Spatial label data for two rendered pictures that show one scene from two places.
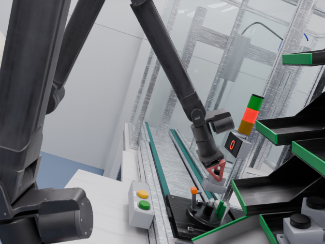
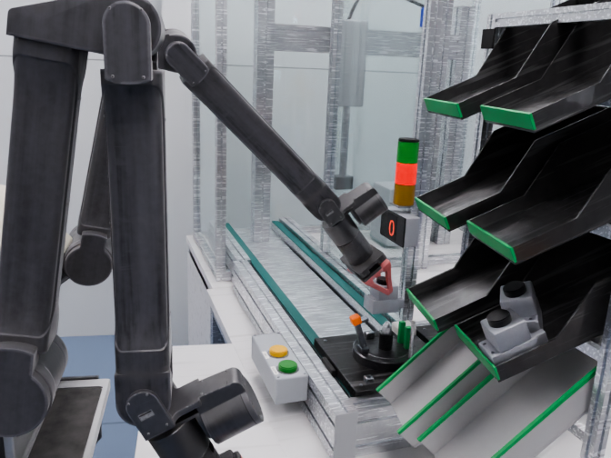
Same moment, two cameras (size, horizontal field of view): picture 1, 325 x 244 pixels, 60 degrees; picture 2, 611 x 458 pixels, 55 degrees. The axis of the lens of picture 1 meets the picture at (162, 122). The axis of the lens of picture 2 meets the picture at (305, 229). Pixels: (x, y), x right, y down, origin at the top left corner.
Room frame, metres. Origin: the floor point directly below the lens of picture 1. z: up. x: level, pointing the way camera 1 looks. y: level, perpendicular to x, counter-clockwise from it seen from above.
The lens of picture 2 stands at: (-0.26, 0.08, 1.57)
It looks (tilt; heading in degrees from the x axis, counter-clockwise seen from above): 15 degrees down; 353
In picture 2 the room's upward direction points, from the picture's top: 2 degrees clockwise
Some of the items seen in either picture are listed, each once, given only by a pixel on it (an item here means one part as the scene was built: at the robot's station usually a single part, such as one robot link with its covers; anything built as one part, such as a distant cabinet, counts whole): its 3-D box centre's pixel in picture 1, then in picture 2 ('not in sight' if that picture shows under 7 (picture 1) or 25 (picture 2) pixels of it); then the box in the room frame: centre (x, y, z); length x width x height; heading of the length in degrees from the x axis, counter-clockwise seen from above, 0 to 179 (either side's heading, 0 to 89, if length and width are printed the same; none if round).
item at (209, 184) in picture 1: (217, 180); (386, 293); (0.88, -0.24, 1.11); 0.08 x 0.04 x 0.07; 104
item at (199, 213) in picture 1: (205, 216); (385, 351); (0.88, -0.24, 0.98); 0.14 x 0.14 x 0.02
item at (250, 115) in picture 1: (250, 115); (405, 173); (1.09, -0.32, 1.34); 0.05 x 0.05 x 0.05
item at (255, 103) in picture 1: (255, 103); (407, 152); (1.09, -0.32, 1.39); 0.05 x 0.05 x 0.05
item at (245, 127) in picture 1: (245, 127); (404, 194); (1.09, -0.32, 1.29); 0.05 x 0.05 x 0.05
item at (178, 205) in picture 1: (203, 221); (384, 359); (0.88, -0.24, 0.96); 0.24 x 0.24 x 0.02; 12
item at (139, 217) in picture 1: (140, 202); (277, 365); (0.92, -0.01, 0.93); 0.21 x 0.07 x 0.06; 12
